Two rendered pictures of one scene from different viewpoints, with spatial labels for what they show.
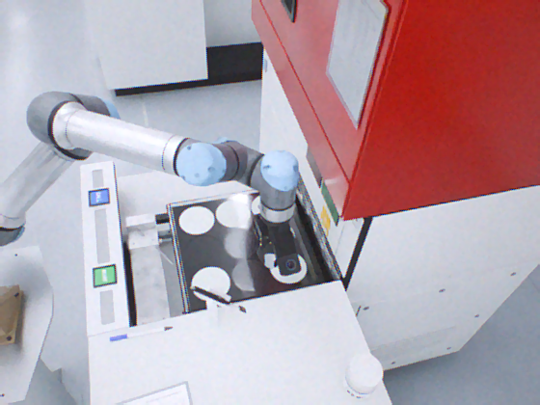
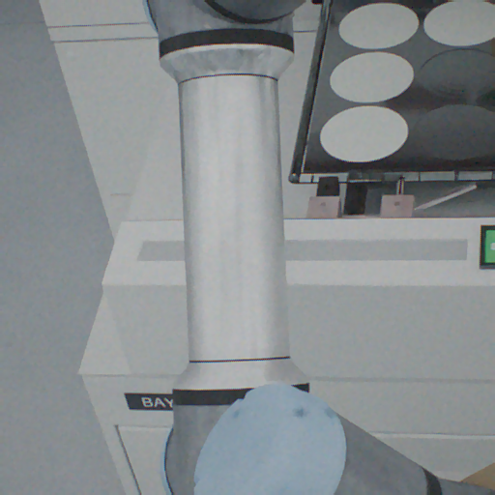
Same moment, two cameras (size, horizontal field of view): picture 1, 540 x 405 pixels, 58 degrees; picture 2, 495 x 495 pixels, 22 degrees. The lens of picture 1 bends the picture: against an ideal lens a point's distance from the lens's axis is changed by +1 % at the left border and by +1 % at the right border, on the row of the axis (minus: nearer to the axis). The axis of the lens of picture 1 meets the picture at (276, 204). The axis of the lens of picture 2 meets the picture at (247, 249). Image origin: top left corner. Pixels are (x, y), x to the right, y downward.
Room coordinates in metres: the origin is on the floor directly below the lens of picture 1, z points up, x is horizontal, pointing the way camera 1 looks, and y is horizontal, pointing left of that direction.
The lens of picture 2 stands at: (0.26, 1.25, 1.84)
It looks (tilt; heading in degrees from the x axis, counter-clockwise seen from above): 43 degrees down; 307
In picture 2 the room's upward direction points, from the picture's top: 12 degrees counter-clockwise
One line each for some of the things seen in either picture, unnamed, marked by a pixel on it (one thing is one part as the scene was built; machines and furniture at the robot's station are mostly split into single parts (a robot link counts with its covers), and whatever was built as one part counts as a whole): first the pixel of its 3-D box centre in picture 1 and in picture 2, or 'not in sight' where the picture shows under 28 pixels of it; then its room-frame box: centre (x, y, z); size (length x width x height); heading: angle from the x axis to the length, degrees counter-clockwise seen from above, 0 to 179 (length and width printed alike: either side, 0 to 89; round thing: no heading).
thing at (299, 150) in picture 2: (227, 196); (312, 82); (0.94, 0.15, 0.90); 0.37 x 0.01 x 0.01; 110
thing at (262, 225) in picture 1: (273, 225); not in sight; (0.66, 0.00, 1.15); 0.09 x 0.08 x 0.12; 25
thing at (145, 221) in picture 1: (141, 222); (322, 229); (0.81, 0.39, 0.89); 0.08 x 0.03 x 0.03; 110
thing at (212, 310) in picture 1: (219, 306); not in sight; (0.50, 0.11, 1.03); 0.06 x 0.04 x 0.13; 110
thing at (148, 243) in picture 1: (144, 244); (396, 229); (0.73, 0.36, 0.89); 0.08 x 0.03 x 0.03; 110
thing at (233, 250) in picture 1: (241, 243); (461, 75); (0.77, 0.09, 0.90); 0.34 x 0.34 x 0.01; 20
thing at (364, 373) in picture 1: (362, 377); not in sight; (0.38, -0.22, 1.01); 0.07 x 0.07 x 0.10
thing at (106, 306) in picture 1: (107, 250); (384, 299); (0.71, 0.45, 0.89); 0.55 x 0.09 x 0.14; 20
